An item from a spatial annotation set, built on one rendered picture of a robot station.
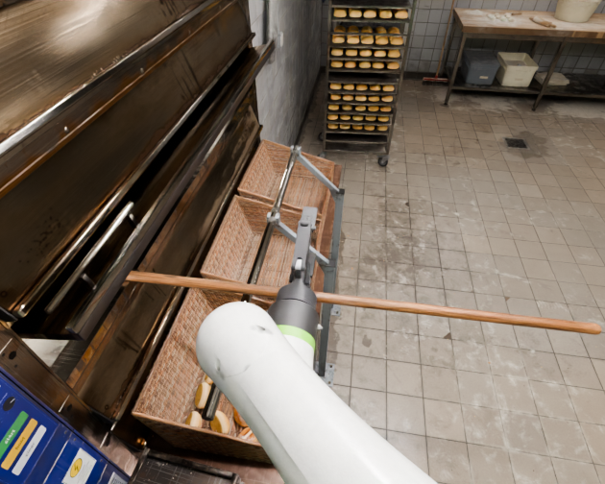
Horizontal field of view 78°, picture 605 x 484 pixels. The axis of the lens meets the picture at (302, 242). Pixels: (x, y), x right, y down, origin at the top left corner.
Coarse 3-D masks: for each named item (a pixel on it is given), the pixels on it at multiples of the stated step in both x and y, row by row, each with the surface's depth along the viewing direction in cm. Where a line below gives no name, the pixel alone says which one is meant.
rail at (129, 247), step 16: (256, 64) 171; (224, 112) 136; (208, 128) 126; (192, 160) 114; (176, 176) 106; (160, 208) 98; (144, 224) 91; (128, 240) 87; (128, 256) 85; (112, 272) 80; (96, 288) 77; (96, 304) 76; (80, 320) 72
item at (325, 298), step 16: (144, 272) 111; (208, 288) 108; (224, 288) 108; (240, 288) 107; (256, 288) 107; (272, 288) 107; (352, 304) 104; (368, 304) 104; (384, 304) 103; (400, 304) 103; (416, 304) 103; (480, 320) 101; (496, 320) 101; (512, 320) 100; (528, 320) 100; (544, 320) 100; (560, 320) 100
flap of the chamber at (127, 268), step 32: (224, 96) 152; (192, 128) 135; (160, 160) 120; (128, 192) 109; (160, 192) 105; (128, 224) 96; (160, 224) 97; (96, 256) 89; (32, 320) 77; (64, 320) 75; (96, 320) 76
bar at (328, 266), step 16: (288, 160) 162; (304, 160) 172; (288, 176) 153; (320, 176) 177; (336, 192) 181; (272, 208) 138; (336, 208) 188; (272, 224) 132; (336, 224) 195; (336, 240) 203; (256, 256) 120; (320, 256) 146; (336, 256) 212; (256, 272) 116; (336, 272) 223; (336, 304) 249; (320, 352) 195; (320, 368) 206; (208, 400) 87; (208, 416) 85
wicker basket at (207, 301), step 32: (192, 288) 153; (192, 320) 151; (160, 352) 131; (192, 352) 149; (160, 384) 130; (192, 384) 148; (160, 416) 128; (192, 448) 133; (224, 448) 128; (256, 448) 122
